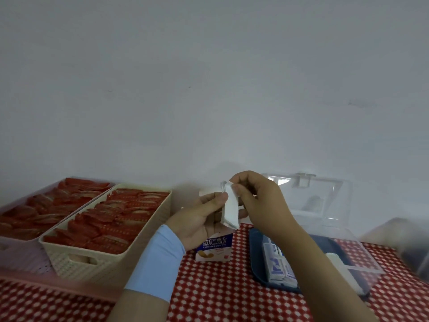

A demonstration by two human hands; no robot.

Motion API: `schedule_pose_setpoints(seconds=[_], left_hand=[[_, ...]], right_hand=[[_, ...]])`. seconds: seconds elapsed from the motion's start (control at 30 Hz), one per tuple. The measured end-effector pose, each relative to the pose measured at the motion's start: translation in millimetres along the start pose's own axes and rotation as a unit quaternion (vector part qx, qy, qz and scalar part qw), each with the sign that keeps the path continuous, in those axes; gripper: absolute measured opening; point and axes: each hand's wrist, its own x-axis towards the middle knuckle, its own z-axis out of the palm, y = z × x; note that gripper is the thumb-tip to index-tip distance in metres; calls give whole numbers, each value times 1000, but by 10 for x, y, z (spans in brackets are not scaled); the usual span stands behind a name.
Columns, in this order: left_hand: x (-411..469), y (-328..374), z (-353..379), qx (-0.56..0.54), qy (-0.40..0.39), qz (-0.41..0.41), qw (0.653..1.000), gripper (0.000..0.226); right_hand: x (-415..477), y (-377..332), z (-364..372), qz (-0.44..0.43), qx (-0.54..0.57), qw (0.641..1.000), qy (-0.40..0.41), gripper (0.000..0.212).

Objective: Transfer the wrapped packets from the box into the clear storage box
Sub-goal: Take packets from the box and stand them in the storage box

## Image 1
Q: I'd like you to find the person's left hand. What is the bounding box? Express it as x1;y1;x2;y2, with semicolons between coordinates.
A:
164;191;249;253

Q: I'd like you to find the person's right hand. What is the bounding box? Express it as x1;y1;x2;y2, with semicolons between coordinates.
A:
229;170;301;245

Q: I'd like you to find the blue white cardboard box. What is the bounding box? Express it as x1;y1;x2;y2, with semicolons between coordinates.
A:
195;187;235;263

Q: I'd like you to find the bundle of bandage wrappers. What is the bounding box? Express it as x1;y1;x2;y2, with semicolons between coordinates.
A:
220;180;240;230

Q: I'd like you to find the clear storage box blue base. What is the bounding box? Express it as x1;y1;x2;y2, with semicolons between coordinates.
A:
248;172;386;298

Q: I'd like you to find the row of bandage stacks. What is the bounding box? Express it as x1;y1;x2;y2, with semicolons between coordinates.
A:
261;234;366;296

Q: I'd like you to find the person's right forearm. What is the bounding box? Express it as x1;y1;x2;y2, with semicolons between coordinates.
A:
278;226;379;322

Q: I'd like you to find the person's left forearm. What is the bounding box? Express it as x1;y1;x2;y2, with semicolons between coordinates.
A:
107;288;172;322

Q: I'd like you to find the light blue wristband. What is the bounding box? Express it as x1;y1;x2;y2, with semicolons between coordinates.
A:
124;224;187;304

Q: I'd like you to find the red white checked tablecloth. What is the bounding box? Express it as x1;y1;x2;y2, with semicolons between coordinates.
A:
0;223;429;322

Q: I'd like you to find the pile of red packets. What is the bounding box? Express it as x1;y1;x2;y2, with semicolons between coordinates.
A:
0;177;111;241
42;188;170;255

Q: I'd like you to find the cream perforated plastic basket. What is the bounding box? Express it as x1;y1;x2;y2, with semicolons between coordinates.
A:
38;184;173;287

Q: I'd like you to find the clear plastic container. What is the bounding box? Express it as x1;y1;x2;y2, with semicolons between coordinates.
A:
360;217;429;282

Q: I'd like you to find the pink plastic tray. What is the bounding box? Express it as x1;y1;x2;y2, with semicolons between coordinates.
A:
0;266;123;303

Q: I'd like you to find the pink perforated plastic basket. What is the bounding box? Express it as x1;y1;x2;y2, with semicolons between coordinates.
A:
0;178;116;275

